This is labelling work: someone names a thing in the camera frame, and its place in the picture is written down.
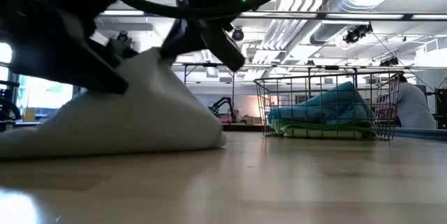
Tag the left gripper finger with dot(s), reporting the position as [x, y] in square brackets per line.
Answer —
[122, 50]
[87, 70]

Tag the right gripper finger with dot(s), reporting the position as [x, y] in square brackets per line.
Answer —
[223, 46]
[183, 40]

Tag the grey microfiber towel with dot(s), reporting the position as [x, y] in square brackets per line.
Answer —
[139, 119]

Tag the teal microfiber towel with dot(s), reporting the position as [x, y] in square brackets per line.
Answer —
[338, 98]

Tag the bright green microfiber towel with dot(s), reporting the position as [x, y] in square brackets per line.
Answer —
[363, 126]

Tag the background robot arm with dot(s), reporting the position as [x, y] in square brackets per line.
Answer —
[223, 103]

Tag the large window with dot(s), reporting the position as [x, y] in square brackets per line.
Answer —
[45, 93]

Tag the small yellow container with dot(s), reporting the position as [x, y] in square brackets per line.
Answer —
[29, 114]

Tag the black track light cluster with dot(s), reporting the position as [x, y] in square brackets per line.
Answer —
[356, 33]
[389, 62]

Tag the overhead light bar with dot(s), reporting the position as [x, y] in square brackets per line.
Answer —
[366, 16]

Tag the person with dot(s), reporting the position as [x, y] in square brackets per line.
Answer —
[413, 107]

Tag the black computer monitor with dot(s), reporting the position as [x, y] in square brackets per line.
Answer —
[443, 109]

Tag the black ceiling camera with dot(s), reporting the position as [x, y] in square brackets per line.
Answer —
[238, 35]
[122, 36]

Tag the black metal gantry frame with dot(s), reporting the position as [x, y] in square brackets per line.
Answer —
[209, 65]

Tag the black aluminium table frame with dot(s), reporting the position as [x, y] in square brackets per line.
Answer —
[419, 134]

